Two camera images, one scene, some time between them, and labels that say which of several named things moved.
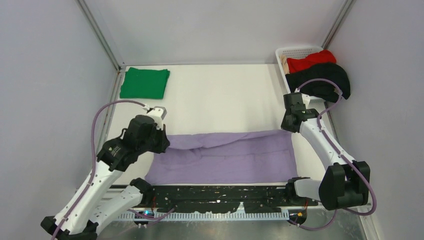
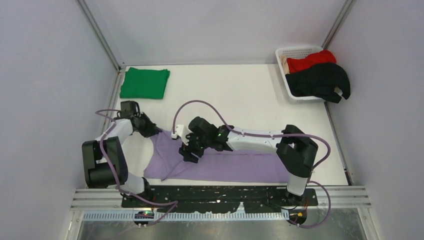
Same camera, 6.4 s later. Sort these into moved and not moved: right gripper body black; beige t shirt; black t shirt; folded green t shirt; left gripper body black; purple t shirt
Moved: left gripper body black; right gripper body black
Not moved: beige t shirt; folded green t shirt; black t shirt; purple t shirt
